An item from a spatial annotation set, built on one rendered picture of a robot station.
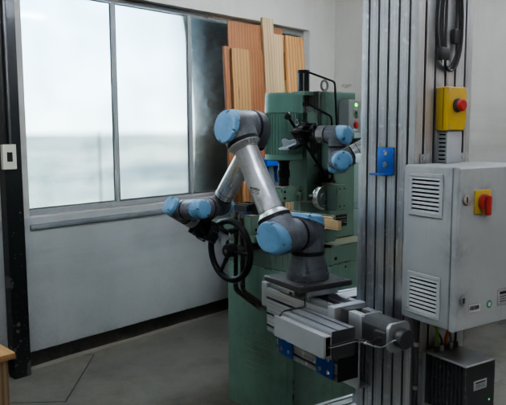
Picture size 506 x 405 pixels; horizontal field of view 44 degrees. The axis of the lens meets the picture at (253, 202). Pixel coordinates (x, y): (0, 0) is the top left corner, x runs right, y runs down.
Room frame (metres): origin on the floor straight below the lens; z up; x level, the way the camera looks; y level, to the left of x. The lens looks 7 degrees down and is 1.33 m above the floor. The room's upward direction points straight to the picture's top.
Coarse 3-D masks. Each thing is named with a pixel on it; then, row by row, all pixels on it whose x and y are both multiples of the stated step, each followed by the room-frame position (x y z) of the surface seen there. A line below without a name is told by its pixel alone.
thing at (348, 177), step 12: (324, 96) 3.01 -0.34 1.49; (348, 96) 3.11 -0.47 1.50; (324, 108) 3.01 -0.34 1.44; (324, 120) 3.01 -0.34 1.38; (324, 144) 3.01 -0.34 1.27; (324, 156) 3.01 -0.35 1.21; (324, 168) 3.01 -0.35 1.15; (336, 180) 3.06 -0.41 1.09; (348, 180) 3.12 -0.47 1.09; (348, 192) 3.12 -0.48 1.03; (312, 204) 3.07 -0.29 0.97; (348, 204) 3.12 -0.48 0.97; (348, 216) 3.12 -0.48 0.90; (348, 228) 3.12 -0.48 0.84
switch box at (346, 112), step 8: (344, 104) 3.04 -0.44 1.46; (352, 104) 3.04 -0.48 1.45; (360, 104) 3.08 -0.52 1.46; (344, 112) 3.04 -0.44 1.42; (352, 112) 3.04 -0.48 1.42; (360, 112) 3.08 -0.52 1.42; (344, 120) 3.04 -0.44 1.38; (352, 120) 3.04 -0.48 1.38; (360, 120) 3.08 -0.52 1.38; (352, 128) 3.04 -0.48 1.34; (360, 128) 3.08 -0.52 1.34
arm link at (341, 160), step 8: (352, 144) 2.45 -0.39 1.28; (360, 144) 2.42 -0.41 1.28; (336, 152) 2.45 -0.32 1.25; (344, 152) 2.40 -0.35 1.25; (352, 152) 2.41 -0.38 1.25; (360, 152) 2.41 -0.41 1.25; (336, 160) 2.39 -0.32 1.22; (344, 160) 2.39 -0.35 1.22; (352, 160) 2.40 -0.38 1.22; (336, 168) 2.42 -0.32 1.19; (344, 168) 2.39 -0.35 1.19
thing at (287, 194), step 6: (276, 186) 2.96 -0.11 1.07; (282, 186) 2.96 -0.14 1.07; (288, 186) 2.96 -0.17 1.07; (294, 186) 2.97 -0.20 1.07; (300, 186) 2.99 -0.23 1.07; (282, 192) 2.91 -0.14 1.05; (288, 192) 2.94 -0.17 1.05; (294, 192) 2.96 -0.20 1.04; (282, 198) 2.91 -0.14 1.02; (288, 198) 2.94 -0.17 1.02; (294, 198) 2.96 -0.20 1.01; (282, 204) 2.96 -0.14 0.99
